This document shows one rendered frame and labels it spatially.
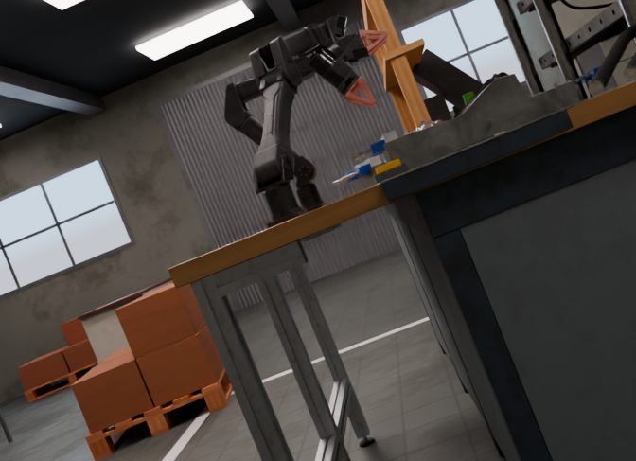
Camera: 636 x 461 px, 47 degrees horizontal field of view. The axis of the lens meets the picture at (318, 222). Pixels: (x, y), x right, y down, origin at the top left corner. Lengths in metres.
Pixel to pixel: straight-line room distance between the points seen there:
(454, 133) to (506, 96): 0.16
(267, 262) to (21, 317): 9.00
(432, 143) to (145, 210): 7.75
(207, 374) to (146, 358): 0.34
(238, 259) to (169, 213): 8.08
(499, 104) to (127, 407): 2.85
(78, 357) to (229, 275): 7.56
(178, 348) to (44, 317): 6.15
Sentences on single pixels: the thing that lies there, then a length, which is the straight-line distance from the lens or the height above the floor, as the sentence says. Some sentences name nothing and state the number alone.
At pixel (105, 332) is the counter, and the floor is 0.47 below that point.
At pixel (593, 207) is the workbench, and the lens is 1.38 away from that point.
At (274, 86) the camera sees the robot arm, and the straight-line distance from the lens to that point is 1.76.
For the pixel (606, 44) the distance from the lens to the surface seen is 2.63.
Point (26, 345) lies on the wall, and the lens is 10.32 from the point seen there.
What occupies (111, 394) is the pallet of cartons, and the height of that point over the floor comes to 0.29.
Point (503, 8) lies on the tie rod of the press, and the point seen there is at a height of 1.29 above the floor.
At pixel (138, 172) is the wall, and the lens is 9.52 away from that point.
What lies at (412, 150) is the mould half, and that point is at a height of 0.85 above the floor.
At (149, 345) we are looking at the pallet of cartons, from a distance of 4.13.
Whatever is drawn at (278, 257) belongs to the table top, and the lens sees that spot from 1.35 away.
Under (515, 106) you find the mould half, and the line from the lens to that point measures 1.97.
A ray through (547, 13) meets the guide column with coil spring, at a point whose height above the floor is 1.15.
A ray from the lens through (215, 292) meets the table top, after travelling 1.38.
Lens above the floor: 0.80
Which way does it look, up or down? 1 degrees down
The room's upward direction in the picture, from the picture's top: 22 degrees counter-clockwise
